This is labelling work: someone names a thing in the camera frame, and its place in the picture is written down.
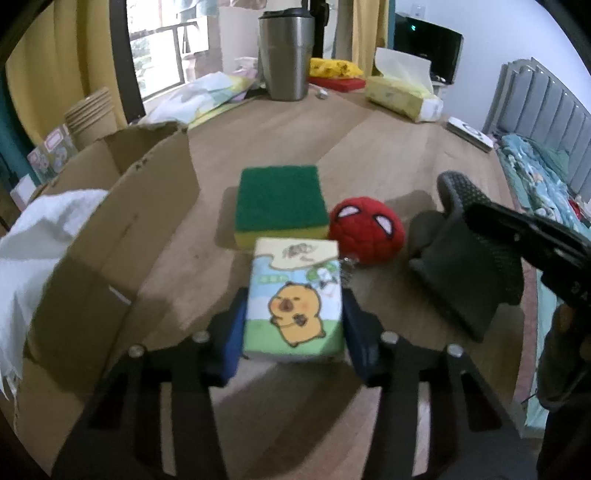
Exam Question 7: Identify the flat red box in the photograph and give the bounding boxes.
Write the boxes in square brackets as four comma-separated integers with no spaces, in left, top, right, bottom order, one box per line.
[307,75,368,93]

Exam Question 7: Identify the white flat device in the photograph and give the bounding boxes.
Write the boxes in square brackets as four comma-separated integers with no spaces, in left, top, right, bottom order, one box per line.
[445,116,496,153]

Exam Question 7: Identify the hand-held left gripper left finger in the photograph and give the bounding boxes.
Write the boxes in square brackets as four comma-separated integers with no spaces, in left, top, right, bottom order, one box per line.
[51,288,251,480]

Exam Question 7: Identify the teal printed blanket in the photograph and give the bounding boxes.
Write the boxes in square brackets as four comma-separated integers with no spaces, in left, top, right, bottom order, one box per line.
[496,133,591,232]

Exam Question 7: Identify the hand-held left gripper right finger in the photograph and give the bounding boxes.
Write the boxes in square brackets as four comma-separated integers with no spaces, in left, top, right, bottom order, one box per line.
[342,291,523,480]

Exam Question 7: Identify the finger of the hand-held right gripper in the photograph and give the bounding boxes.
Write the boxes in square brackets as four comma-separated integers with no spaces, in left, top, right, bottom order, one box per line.
[464,202,591,278]

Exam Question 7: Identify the white charger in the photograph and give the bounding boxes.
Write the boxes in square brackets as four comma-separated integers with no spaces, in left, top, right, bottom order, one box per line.
[10,177,38,212]

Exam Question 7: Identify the bed with green sheet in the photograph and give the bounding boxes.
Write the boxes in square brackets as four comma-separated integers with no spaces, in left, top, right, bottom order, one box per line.
[496,133,591,440]

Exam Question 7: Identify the yellow curtain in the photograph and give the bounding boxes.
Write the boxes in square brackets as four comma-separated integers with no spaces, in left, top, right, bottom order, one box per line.
[4,0,128,145]
[350,0,391,77]

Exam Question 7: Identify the person's right hand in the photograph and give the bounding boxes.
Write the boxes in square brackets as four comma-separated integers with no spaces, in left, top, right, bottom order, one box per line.
[551,302,588,339]

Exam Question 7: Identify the red spider mask plush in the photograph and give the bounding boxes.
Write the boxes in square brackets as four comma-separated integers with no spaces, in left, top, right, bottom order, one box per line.
[328,196,407,283]

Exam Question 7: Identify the green and yellow sponge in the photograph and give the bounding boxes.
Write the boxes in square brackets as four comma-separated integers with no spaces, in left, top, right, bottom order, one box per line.
[233,165,331,253]

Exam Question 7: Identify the stack of paper cups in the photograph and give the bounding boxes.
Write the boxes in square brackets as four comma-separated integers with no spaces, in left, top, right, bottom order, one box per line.
[63,86,119,149]

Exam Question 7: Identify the grey padded headboard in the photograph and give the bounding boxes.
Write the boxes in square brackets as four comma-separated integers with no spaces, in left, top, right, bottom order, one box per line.
[482,57,591,200]

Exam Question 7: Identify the grey dotted glove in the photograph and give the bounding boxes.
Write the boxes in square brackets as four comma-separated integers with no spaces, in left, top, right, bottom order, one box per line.
[408,170,525,343]

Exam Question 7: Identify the steel tumbler with black lid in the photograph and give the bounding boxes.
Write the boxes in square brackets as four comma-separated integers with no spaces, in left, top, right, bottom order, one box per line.
[257,6,310,102]

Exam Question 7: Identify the person's right forearm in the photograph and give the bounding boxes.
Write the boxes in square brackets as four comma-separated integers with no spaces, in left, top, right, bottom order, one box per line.
[534,325,591,480]

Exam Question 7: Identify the white printed plastic bags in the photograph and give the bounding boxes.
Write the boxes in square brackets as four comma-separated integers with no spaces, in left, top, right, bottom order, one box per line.
[137,71,260,130]

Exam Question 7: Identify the yellow tissue pack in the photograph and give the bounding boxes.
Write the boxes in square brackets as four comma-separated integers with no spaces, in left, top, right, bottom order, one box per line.
[364,47,445,125]

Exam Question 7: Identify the white textured towel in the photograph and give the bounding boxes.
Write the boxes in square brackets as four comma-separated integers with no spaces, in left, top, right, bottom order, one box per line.
[0,188,110,398]

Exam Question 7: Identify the cardboard box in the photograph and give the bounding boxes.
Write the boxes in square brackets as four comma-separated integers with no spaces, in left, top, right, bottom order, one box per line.
[14,124,202,403]

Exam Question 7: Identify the clear printed packet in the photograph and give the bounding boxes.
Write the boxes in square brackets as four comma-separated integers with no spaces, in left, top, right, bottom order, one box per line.
[26,124,79,186]

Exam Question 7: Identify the cartoon printed tissue pack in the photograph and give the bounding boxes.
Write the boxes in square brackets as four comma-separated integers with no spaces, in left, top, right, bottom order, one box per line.
[242,237,346,362]

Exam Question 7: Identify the teal curtain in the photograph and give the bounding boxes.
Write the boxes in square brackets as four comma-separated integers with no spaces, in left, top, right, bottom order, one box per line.
[0,69,25,186]

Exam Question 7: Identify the light blue hanging shirt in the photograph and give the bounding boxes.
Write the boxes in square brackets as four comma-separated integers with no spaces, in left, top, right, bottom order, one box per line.
[177,0,219,20]

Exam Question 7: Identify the balcony window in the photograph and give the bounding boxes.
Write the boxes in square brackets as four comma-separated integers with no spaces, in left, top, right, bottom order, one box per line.
[126,0,219,100]

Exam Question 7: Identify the black monitor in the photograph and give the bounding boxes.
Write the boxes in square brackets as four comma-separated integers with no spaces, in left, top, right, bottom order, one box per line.
[394,12,465,85]

